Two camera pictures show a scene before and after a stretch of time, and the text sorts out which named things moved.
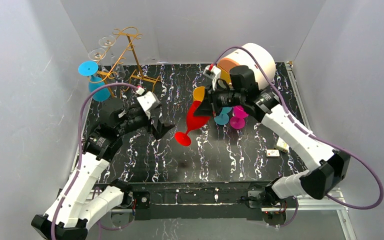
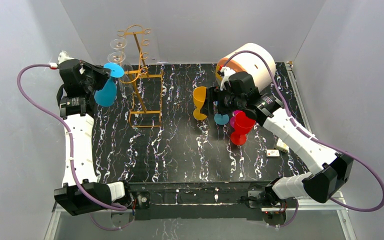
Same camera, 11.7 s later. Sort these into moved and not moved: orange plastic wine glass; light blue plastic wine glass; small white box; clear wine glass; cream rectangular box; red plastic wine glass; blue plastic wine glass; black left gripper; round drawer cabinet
Moved: black left gripper; clear wine glass; blue plastic wine glass; red plastic wine glass
Not moved: small white box; orange plastic wine glass; round drawer cabinet; light blue plastic wine glass; cream rectangular box
